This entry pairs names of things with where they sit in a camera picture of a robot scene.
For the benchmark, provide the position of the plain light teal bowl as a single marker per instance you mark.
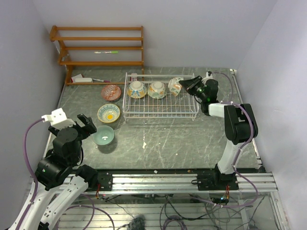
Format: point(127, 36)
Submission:
point(103, 136)

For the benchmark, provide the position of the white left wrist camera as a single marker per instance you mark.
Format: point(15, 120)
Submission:
point(58, 119)

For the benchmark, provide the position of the white red box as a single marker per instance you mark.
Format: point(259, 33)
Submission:
point(81, 79)

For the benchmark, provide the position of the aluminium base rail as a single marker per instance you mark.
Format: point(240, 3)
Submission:
point(179, 183)

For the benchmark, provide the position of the red patterned bowl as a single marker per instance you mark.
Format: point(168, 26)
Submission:
point(111, 93)

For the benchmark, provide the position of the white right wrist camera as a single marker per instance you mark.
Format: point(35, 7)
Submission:
point(209, 76)

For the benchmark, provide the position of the wooden shelf rack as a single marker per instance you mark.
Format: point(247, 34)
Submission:
point(64, 58)

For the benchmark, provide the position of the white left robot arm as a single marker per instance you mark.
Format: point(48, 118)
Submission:
point(49, 196)

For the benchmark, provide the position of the orange floral bowl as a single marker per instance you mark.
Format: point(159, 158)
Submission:
point(137, 90)
point(157, 90)
point(174, 86)

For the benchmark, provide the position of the small red white card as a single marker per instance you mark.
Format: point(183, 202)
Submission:
point(134, 77)

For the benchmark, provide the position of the pink white pen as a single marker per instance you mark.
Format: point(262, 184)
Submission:
point(103, 81)

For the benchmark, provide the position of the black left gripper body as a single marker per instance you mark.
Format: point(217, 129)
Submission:
point(78, 150)

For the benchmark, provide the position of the green white pen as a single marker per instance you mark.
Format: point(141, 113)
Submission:
point(106, 52)

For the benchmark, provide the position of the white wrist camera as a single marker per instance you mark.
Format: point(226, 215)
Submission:
point(58, 119)
point(209, 76)

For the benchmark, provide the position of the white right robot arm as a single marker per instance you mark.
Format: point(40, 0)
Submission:
point(240, 125)

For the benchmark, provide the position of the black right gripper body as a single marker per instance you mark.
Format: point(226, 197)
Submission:
point(200, 94)

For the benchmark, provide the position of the blue yellow patterned bowl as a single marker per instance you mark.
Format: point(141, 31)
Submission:
point(108, 113)

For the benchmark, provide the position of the white wire dish rack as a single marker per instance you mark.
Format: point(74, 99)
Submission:
point(181, 106)

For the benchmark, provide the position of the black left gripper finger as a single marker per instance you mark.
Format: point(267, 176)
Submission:
point(87, 121)
point(82, 132)

